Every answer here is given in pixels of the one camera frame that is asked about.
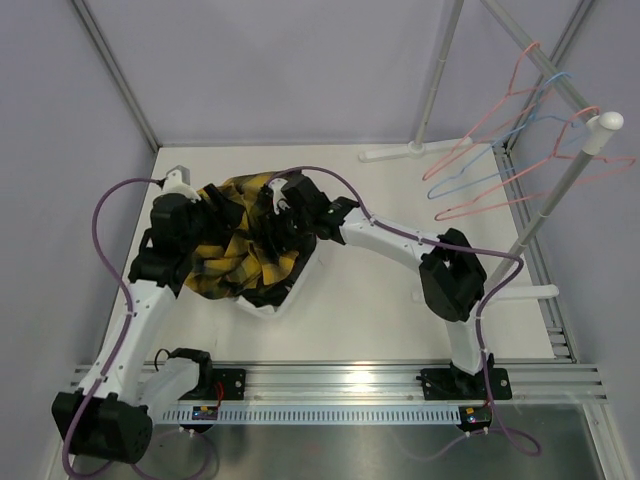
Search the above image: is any white plastic basket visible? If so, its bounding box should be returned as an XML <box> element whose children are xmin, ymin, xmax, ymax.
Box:
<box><xmin>231</xmin><ymin>239</ymin><xmax>319</xmax><ymax>319</ymax></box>

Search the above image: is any yellow plaid shirt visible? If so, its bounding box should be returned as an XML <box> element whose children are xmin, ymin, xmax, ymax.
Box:
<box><xmin>185</xmin><ymin>172</ymin><xmax>315</xmax><ymax>300</ymax></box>

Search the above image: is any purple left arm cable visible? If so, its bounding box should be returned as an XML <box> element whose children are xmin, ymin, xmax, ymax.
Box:
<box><xmin>59</xmin><ymin>177</ymin><xmax>219</xmax><ymax>479</ymax></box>

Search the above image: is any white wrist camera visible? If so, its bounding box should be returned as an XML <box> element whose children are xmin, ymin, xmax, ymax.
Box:
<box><xmin>161</xmin><ymin>165</ymin><xmax>201</xmax><ymax>202</ymax></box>
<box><xmin>266</xmin><ymin>177</ymin><xmax>290</xmax><ymax>215</ymax></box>

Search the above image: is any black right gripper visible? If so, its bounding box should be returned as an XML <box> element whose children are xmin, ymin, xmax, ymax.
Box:
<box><xmin>259</xmin><ymin>202</ymin><xmax>314</xmax><ymax>258</ymax></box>

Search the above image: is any pink wire hanger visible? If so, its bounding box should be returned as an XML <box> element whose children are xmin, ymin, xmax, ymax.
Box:
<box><xmin>434</xmin><ymin>105</ymin><xmax>636</xmax><ymax>222</ymax></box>
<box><xmin>422</xmin><ymin>40</ymin><xmax>556</xmax><ymax>182</ymax></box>

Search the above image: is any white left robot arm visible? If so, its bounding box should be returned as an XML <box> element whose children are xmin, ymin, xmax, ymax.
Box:
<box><xmin>52</xmin><ymin>178</ymin><xmax>246</xmax><ymax>477</ymax></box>

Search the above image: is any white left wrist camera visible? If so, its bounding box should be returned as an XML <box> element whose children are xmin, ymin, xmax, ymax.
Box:
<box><xmin>161</xmin><ymin>165</ymin><xmax>201</xmax><ymax>202</ymax></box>

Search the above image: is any grey clothes rack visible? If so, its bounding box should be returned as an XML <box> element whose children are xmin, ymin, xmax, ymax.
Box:
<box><xmin>357</xmin><ymin>0</ymin><xmax>625</xmax><ymax>304</ymax></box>

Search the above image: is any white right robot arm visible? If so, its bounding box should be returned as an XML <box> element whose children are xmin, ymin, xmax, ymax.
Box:
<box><xmin>259</xmin><ymin>170</ymin><xmax>512</xmax><ymax>401</ymax></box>

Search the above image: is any white slotted cable duct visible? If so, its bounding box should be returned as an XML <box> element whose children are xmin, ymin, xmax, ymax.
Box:
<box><xmin>158</xmin><ymin>405</ymin><xmax>461</xmax><ymax>425</ymax></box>

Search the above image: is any dark green striped shirt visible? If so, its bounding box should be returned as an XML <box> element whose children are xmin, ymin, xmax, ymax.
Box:
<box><xmin>218</xmin><ymin>247</ymin><xmax>315</xmax><ymax>307</ymax></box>

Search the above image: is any blue wire hanger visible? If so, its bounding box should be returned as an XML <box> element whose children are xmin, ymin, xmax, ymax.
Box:
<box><xmin>428</xmin><ymin>70</ymin><xmax>576</xmax><ymax>200</ymax></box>

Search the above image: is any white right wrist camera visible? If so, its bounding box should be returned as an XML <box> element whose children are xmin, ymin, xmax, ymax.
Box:
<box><xmin>266</xmin><ymin>177</ymin><xmax>290</xmax><ymax>215</ymax></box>

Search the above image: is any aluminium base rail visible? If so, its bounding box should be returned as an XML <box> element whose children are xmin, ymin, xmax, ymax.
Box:
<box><xmin>64</xmin><ymin>362</ymin><xmax>609</xmax><ymax>404</ymax></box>

